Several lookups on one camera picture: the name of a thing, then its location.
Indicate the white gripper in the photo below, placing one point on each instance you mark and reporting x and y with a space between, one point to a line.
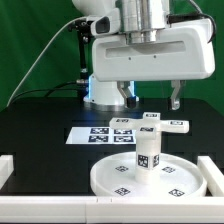
181 52

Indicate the white cross-shaped table base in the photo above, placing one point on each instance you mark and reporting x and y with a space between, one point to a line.
150 123

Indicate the white round table top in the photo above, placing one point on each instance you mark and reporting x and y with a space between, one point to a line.
124 175

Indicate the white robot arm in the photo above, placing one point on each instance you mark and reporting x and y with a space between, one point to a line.
142 40

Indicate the white marker sheet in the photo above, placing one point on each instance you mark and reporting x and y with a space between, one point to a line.
100 135

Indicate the white left fence block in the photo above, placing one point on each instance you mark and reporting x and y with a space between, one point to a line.
6 168

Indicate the white right fence rail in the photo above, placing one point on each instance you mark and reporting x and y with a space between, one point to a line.
212 174

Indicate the white fence rail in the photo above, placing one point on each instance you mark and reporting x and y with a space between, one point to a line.
212 174
31 209

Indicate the white front fence rail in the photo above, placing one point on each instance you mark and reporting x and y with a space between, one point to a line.
31 209

